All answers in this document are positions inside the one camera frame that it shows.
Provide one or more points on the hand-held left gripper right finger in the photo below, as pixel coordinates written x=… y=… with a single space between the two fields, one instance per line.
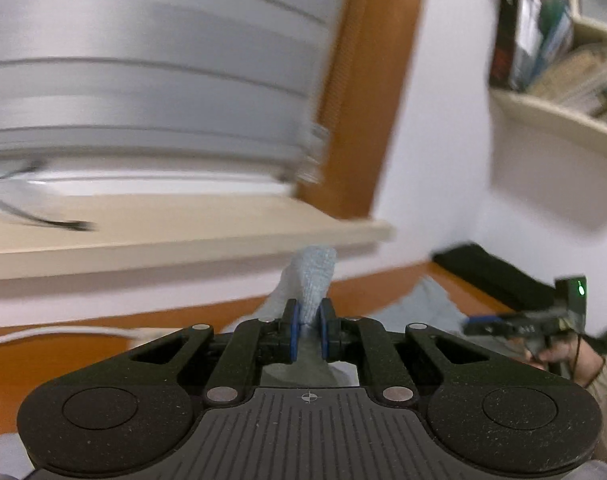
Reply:
x=325 y=332

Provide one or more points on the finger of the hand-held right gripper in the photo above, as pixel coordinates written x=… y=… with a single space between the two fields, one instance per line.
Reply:
x=498 y=331
x=486 y=319

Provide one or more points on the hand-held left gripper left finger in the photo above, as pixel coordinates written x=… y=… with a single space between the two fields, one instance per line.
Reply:
x=293 y=332

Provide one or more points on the grey hoodie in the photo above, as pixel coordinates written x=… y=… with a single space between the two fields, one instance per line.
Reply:
x=311 y=275

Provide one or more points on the person's right hand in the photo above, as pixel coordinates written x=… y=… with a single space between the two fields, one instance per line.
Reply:
x=581 y=360

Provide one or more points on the cream window sill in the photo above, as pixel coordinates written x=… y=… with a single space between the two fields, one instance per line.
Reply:
x=183 y=240

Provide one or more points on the clear plastic window latch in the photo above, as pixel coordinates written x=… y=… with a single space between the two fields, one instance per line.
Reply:
x=313 y=155

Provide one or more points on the row of books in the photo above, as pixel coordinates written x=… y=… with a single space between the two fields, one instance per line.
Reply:
x=533 y=45

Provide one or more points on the white window shutter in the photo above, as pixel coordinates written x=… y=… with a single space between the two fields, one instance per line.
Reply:
x=133 y=60

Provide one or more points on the wooden window frame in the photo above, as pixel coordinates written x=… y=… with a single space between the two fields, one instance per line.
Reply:
x=368 y=85

